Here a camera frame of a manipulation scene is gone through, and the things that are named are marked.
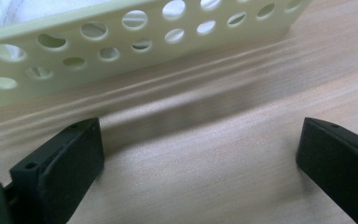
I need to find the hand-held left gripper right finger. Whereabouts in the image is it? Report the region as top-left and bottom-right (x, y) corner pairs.
(295, 117), (358, 224)

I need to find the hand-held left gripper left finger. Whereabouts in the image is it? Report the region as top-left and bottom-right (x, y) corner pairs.
(8, 117), (106, 224)

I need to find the pale yellow plastic basket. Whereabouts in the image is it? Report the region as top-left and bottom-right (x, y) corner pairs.
(0, 0), (313, 113)

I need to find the white towel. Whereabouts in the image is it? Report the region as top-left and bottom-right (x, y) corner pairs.
(0, 0), (113, 28)

